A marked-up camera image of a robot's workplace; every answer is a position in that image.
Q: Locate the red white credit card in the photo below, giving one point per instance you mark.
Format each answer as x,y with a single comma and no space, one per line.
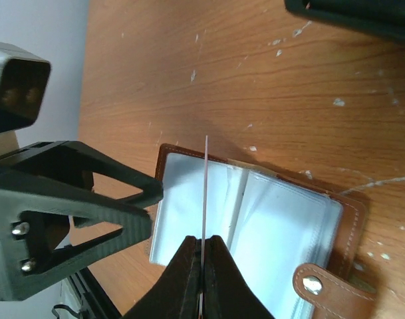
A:
204,216

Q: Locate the black bin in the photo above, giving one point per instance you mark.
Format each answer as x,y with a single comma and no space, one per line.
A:
381,18

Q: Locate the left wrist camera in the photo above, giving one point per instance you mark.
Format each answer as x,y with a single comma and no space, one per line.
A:
23,80

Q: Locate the brown leather card holder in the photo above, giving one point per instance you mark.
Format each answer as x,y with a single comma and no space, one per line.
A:
293,243

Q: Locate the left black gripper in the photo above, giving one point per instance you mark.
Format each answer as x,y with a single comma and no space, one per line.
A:
37,212

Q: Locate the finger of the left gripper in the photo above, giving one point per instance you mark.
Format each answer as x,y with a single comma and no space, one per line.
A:
74,163

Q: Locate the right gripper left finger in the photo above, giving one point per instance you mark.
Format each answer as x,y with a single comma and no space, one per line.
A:
176,293

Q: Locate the black aluminium frame rail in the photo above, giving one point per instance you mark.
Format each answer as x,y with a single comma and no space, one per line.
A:
83,297

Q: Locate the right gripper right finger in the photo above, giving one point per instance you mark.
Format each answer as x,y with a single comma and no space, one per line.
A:
227,295

